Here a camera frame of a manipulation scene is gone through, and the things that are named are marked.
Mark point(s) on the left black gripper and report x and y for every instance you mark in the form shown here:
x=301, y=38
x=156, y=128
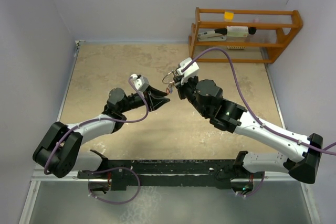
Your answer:
x=154, y=102

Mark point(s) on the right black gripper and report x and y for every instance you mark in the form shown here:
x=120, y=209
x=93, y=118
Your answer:
x=180, y=88

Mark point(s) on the large silver keyring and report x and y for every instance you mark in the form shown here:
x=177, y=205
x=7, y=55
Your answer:
x=169, y=78

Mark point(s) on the silver keys bunch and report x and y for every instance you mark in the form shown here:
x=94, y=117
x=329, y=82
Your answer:
x=171, y=85

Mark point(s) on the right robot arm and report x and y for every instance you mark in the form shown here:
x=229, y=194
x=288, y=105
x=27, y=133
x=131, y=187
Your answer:
x=296, y=155

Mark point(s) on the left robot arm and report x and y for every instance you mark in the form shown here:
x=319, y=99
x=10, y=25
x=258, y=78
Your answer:
x=58, y=152

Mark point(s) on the staples strip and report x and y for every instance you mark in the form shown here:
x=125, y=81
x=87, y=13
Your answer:
x=236, y=47

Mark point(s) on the white stapler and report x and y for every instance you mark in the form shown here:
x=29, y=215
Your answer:
x=213, y=35

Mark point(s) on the white green box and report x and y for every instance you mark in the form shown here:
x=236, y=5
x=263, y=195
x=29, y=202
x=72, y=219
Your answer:
x=237, y=31

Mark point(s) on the black round object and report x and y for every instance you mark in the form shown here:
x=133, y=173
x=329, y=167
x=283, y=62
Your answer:
x=252, y=30

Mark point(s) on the yellow sticky block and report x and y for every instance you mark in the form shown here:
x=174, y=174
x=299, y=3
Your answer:
x=228, y=16

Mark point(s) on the wooden shelf rack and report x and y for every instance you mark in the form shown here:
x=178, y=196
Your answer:
x=271, y=30

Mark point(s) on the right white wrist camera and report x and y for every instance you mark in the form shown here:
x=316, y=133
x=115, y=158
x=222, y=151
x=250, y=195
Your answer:
x=186, y=69

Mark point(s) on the black base frame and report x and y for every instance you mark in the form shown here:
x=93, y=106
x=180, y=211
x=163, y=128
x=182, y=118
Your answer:
x=218, y=173

